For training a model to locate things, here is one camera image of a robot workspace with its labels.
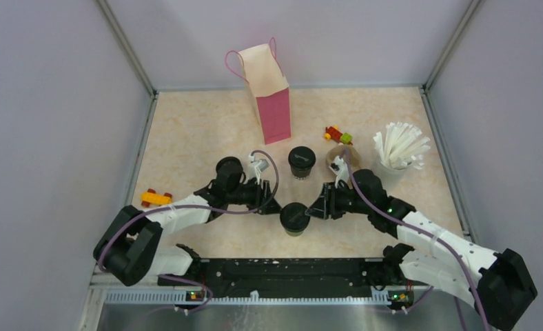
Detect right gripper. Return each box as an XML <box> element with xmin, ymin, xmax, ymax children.
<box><xmin>305</xmin><ymin>181</ymin><xmax>372</xmax><ymax>219</ymax></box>

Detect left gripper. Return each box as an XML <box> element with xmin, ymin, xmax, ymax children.
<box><xmin>227</xmin><ymin>177</ymin><xmax>283</xmax><ymax>215</ymax></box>

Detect black cup lid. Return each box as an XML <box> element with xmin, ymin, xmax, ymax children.
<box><xmin>288</xmin><ymin>146</ymin><xmax>316</xmax><ymax>169</ymax></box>
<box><xmin>280</xmin><ymin>202</ymin><xmax>310</xmax><ymax>230</ymax></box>

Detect green paper cup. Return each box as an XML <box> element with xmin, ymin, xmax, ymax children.
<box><xmin>285</xmin><ymin>229</ymin><xmax>304</xmax><ymax>237</ymax></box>

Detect black paper cup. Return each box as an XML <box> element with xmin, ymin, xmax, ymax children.
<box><xmin>290</xmin><ymin>163</ymin><xmax>314</xmax><ymax>180</ymax></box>

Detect pink paper bag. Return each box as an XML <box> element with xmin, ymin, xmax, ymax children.
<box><xmin>225</xmin><ymin>37</ymin><xmax>291</xmax><ymax>145</ymax></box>

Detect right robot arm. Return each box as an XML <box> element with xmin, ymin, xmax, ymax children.
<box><xmin>307</xmin><ymin>169</ymin><xmax>537</xmax><ymax>330</ymax></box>

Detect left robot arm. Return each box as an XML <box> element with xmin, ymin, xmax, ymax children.
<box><xmin>93</xmin><ymin>150</ymin><xmax>281</xmax><ymax>286</ymax></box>

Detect brown pulp cup carrier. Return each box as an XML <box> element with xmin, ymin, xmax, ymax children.
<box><xmin>325</xmin><ymin>144</ymin><xmax>362</xmax><ymax>172</ymax></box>

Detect red yellow green toy blocks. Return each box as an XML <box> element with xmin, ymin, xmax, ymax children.
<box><xmin>324</xmin><ymin>126</ymin><xmax>353</xmax><ymax>146</ymax></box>

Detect white cup of straws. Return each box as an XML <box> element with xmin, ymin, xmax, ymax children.
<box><xmin>371</xmin><ymin>122</ymin><xmax>431</xmax><ymax>188</ymax></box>

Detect yellow red toy car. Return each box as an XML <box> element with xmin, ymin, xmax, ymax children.
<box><xmin>140</xmin><ymin>188</ymin><xmax>172</xmax><ymax>208</ymax></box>

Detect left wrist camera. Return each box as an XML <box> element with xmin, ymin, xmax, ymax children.
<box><xmin>246</xmin><ymin>154</ymin><xmax>269</xmax><ymax>182</ymax></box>

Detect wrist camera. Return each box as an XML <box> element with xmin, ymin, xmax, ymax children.
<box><xmin>329</xmin><ymin>156</ymin><xmax>350</xmax><ymax>186</ymax></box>
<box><xmin>246</xmin><ymin>154</ymin><xmax>269</xmax><ymax>182</ymax></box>

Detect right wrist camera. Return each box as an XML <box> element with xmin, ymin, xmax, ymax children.
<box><xmin>329</xmin><ymin>156</ymin><xmax>350</xmax><ymax>186</ymax></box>

